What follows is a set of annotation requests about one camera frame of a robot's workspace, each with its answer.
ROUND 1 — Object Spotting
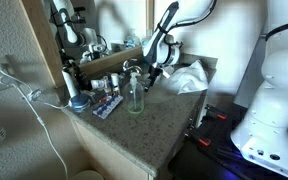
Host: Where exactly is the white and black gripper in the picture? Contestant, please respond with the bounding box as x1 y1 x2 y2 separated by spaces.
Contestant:
144 63 164 92

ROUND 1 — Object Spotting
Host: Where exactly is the chrome sink faucet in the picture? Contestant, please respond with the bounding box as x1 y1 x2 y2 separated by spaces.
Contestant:
122 59 142 74

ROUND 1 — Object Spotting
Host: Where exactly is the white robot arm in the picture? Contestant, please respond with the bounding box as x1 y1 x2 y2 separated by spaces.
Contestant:
142 0 217 91

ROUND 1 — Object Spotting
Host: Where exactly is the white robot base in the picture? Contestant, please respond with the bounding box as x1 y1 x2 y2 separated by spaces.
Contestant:
231 0 288 178

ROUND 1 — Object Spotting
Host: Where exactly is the clear soap pump bottle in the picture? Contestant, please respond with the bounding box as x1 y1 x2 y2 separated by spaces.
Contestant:
124 72 144 114

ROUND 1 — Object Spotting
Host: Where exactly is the white terry towel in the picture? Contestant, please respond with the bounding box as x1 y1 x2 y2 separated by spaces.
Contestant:
166 60 208 94

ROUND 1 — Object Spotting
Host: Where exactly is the blue pill blister pack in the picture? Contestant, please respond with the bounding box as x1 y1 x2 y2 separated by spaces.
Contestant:
92 95 123 119

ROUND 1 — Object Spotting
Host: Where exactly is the round blue jar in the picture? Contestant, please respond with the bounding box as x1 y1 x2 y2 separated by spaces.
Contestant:
70 94 90 112

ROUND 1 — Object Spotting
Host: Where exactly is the tall white cylinder bottle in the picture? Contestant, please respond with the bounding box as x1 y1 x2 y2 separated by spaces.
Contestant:
62 68 79 98

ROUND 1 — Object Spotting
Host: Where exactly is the red handled clamp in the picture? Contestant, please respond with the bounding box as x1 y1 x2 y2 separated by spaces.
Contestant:
205 104 227 120
189 129 212 147

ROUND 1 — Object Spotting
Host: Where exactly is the wood framed wall mirror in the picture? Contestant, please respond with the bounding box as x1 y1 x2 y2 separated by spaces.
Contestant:
20 0 154 88

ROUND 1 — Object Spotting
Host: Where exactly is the white power cable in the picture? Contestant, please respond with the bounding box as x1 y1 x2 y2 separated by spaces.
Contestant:
0 64 70 180

